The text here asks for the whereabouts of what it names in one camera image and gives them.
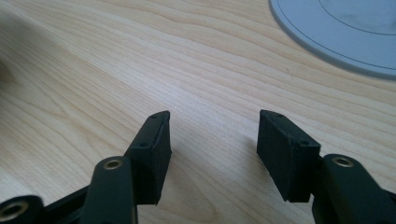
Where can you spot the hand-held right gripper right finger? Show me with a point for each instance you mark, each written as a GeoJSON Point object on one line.
{"type": "Point", "coordinates": [289, 161]}

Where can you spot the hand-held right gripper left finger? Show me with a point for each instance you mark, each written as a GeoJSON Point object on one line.
{"type": "Point", "coordinates": [149, 155]}

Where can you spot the light blue round plate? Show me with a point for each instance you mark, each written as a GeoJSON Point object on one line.
{"type": "Point", "coordinates": [345, 28]}

